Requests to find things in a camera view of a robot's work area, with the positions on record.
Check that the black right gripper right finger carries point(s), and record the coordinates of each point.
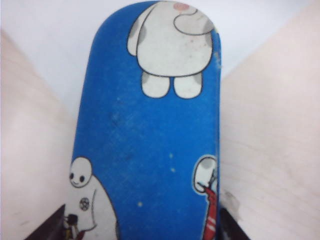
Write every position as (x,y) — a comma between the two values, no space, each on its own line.
(230,227)

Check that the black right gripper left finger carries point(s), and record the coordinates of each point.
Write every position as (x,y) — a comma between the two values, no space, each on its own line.
(52,227)

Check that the blue cartoon glasses case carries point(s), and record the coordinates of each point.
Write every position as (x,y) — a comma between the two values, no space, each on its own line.
(150,125)

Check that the white paper sheet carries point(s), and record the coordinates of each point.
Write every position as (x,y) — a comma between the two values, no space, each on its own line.
(50,20)

